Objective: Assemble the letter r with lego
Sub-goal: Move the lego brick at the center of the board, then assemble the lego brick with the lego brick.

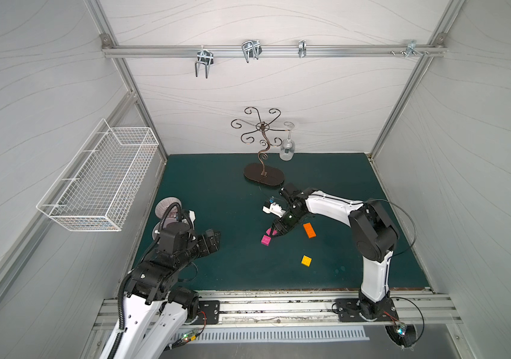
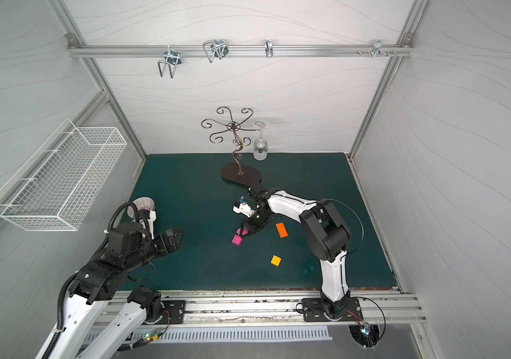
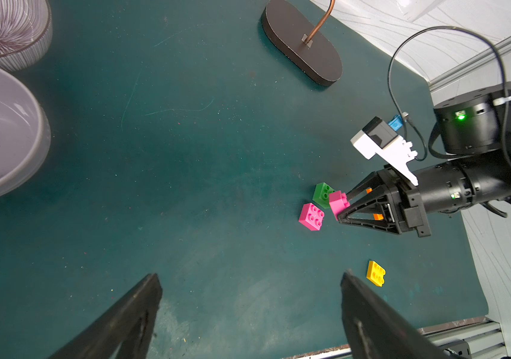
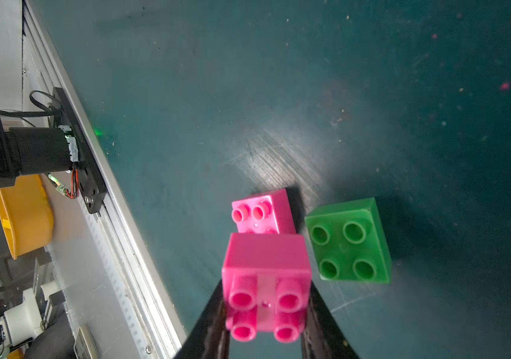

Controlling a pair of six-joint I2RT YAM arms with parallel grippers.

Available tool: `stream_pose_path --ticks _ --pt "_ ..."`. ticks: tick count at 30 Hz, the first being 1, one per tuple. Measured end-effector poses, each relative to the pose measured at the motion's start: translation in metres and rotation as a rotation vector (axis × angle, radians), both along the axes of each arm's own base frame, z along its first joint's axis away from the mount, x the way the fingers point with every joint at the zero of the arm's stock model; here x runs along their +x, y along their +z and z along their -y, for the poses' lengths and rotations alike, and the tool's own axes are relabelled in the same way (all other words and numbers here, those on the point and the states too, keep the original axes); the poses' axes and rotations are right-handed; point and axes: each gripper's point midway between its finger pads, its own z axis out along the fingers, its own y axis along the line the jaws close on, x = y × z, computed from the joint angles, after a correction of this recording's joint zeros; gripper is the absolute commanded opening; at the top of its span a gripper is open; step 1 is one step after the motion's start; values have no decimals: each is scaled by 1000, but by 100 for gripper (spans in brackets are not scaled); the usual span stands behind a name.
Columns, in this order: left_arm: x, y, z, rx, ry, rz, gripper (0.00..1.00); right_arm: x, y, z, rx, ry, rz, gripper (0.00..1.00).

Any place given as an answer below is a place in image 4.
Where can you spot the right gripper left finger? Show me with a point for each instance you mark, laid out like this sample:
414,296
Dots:
210,338

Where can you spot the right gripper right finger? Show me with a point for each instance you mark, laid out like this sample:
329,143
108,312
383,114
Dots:
322,337

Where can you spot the magenta lego brick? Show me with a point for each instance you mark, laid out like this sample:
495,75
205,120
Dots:
266,282
264,213

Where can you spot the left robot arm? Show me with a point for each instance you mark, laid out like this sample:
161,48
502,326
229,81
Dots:
34,150

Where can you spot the green square lego brick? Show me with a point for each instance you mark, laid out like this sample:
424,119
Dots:
349,242

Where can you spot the yellow bucket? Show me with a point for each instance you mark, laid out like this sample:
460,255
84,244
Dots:
26,216

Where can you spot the aluminium front rail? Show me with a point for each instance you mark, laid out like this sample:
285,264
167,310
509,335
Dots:
109,279

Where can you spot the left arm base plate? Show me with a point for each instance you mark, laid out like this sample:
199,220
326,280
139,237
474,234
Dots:
92,186

